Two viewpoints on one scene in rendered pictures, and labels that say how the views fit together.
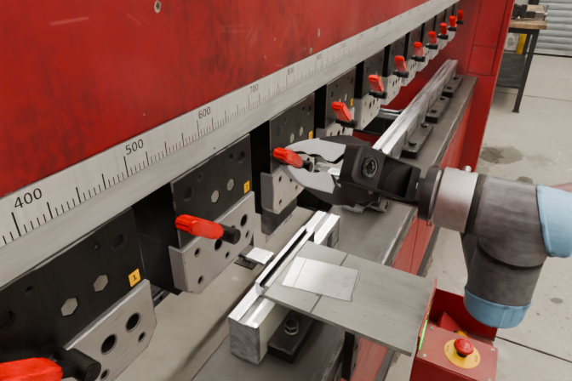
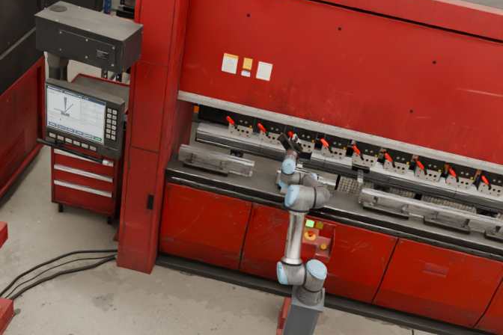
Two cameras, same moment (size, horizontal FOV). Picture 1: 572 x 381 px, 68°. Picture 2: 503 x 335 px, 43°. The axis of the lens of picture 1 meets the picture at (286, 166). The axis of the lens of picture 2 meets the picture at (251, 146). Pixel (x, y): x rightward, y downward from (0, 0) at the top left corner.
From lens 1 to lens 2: 3.63 m
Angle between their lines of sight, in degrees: 56
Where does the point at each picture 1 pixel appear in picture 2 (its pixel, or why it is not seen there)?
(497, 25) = not seen: outside the picture
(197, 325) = not seen: hidden behind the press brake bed
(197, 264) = (262, 135)
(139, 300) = (249, 130)
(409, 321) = not seen: hidden behind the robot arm
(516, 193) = (287, 157)
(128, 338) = (245, 134)
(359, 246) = (336, 202)
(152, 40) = (267, 99)
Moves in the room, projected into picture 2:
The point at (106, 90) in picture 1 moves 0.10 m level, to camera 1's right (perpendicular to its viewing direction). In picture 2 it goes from (257, 101) to (263, 110)
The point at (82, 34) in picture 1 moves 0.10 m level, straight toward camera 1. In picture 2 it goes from (257, 94) to (245, 98)
